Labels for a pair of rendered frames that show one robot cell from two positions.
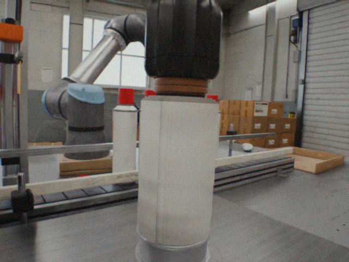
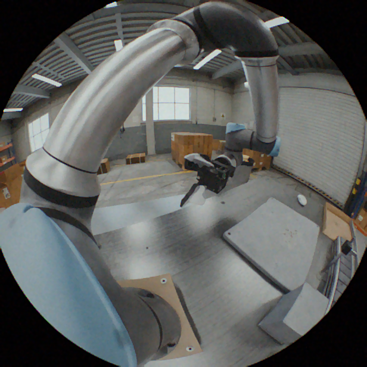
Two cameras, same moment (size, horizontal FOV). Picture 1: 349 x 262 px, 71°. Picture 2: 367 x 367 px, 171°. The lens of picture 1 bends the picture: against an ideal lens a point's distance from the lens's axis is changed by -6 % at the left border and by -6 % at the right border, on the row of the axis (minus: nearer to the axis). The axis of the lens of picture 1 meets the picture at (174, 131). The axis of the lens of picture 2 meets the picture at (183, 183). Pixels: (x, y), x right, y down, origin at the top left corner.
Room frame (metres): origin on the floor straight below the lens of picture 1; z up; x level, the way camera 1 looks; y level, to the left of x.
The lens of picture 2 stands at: (0.88, 0.22, 1.13)
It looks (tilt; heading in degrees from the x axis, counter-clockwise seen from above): 27 degrees down; 8
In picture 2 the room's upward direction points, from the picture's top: straight up
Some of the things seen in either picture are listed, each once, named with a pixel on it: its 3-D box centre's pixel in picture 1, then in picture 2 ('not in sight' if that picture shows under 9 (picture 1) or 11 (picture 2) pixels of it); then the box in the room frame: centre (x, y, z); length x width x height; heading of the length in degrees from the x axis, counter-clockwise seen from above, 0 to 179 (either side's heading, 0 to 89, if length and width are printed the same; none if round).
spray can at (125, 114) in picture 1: (124, 136); not in sight; (0.56, 0.11, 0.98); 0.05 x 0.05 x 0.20
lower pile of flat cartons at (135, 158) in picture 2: (43, 150); (136, 158); (4.46, 2.34, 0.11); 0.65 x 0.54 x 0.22; 114
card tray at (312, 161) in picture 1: (301, 158); (340, 225); (1.07, -0.55, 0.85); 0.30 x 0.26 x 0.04; 128
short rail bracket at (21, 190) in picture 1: (23, 210); not in sight; (0.35, 0.22, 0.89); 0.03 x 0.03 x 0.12; 38
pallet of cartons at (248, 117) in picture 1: (255, 134); (253, 149); (4.52, -1.44, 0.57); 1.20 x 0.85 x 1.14; 119
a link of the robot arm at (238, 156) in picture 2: not in sight; (232, 159); (1.38, 0.08, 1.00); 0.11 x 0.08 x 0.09; 146
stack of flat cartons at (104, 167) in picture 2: not in sight; (98, 167); (3.47, 3.18, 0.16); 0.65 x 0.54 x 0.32; 121
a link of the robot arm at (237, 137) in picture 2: not in sight; (239, 137); (1.36, 0.06, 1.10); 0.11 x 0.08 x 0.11; 55
